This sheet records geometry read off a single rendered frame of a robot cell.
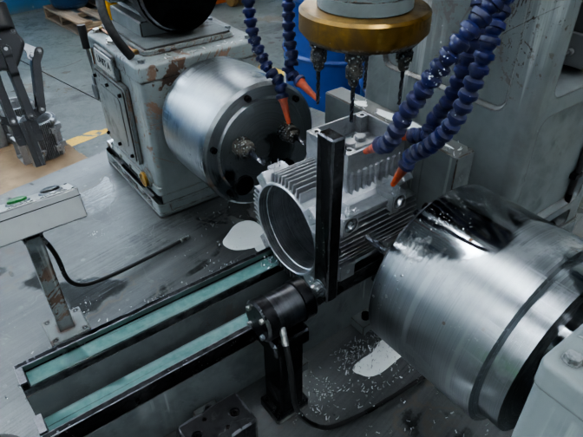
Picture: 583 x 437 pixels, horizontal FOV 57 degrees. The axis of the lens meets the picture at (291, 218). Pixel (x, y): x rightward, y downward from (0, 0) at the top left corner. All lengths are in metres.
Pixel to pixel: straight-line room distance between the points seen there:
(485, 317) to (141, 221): 0.87
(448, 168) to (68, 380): 0.63
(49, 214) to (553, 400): 0.72
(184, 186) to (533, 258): 0.84
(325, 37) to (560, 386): 0.47
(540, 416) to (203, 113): 0.70
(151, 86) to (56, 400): 0.60
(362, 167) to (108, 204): 0.73
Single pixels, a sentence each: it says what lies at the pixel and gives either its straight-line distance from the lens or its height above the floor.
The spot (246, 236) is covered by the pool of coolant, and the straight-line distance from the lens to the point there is 1.18.
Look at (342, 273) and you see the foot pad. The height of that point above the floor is 0.97.
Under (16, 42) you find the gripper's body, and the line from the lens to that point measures 0.92.
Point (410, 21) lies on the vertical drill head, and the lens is 0.73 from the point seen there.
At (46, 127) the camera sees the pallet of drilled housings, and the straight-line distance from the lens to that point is 2.97.
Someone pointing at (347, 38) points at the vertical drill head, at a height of 1.32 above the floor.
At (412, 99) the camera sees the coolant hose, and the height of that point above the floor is 1.30.
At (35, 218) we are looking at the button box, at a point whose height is 1.05.
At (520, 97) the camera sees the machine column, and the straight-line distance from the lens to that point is 0.87.
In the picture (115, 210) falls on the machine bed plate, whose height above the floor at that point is 0.80.
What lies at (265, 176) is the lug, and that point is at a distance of 0.84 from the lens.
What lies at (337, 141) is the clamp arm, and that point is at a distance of 0.60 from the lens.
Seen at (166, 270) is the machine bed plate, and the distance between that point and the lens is 1.13.
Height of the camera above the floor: 1.53
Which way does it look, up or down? 37 degrees down
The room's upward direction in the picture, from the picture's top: 1 degrees counter-clockwise
